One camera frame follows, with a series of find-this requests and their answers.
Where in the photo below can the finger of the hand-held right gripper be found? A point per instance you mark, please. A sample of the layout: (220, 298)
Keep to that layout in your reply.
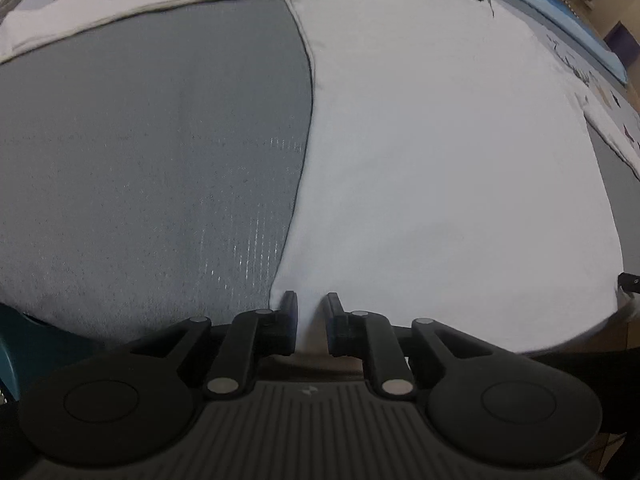
(631, 282)

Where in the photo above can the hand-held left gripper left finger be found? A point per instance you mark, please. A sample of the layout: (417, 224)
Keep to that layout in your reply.
(288, 312)

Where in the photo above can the teal plastic object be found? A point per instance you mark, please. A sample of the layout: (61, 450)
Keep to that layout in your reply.
(35, 350)

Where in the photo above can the white t-shirt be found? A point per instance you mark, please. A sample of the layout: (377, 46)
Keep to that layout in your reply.
(425, 160)

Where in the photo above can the light blue sheet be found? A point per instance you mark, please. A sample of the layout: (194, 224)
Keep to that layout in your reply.
(550, 5)

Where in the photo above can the purple paper bag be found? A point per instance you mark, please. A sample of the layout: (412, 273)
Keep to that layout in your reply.
(625, 47)

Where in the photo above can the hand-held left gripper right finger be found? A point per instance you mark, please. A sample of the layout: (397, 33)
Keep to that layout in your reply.
(331, 312)

